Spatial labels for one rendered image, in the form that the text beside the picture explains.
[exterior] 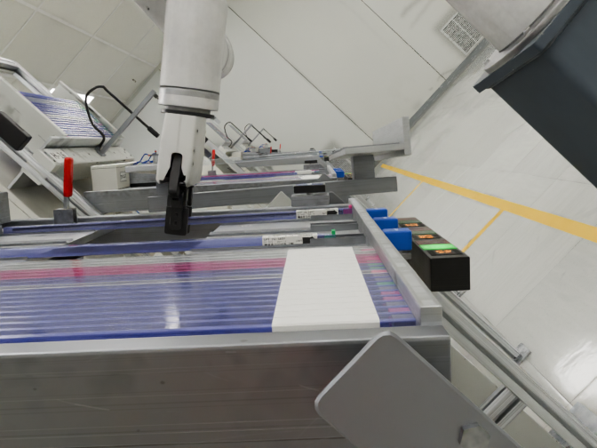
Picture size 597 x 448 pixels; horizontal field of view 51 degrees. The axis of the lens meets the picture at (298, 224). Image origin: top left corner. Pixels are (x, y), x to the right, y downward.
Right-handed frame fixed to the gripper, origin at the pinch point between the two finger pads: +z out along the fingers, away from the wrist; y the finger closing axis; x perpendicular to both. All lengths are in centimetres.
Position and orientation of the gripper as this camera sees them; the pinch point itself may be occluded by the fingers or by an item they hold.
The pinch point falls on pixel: (178, 220)
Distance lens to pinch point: 93.5
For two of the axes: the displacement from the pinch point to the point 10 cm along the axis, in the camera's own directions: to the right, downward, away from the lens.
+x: 9.9, 1.1, 0.0
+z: -1.1, 9.9, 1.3
